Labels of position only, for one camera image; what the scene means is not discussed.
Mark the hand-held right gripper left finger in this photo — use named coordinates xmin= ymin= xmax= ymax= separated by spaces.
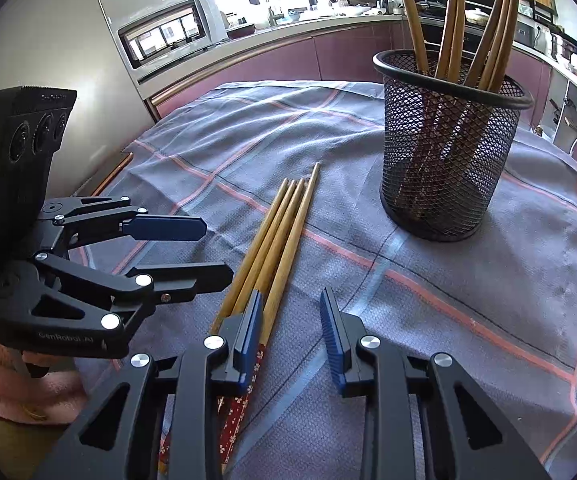
xmin=33 ymin=290 xmax=264 ymax=480

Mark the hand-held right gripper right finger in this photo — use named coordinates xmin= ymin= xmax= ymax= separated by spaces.
xmin=320 ymin=287 xmax=552 ymax=480

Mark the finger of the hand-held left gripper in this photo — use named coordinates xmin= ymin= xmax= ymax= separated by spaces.
xmin=35 ymin=253 xmax=234 ymax=346
xmin=36 ymin=195 xmax=208 ymax=257

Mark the black mesh utensil holder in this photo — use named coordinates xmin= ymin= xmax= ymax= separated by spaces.
xmin=373 ymin=49 xmax=534 ymax=242

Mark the bundle of wooden chopsticks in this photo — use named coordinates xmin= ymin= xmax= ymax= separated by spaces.
xmin=391 ymin=0 xmax=521 ymax=221

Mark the grey plaid tablecloth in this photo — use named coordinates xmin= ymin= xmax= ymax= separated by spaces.
xmin=76 ymin=79 xmax=577 ymax=480

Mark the grey refrigerator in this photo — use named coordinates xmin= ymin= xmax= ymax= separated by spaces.
xmin=0 ymin=0 xmax=159 ymax=201

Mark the white microwave oven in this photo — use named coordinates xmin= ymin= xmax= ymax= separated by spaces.
xmin=110 ymin=0 xmax=229 ymax=83

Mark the silver rice cooker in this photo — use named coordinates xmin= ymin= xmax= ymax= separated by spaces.
xmin=513 ymin=20 xmax=539 ymax=48

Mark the black wall rack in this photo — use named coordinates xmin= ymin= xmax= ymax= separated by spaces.
xmin=519 ymin=0 xmax=557 ymax=26

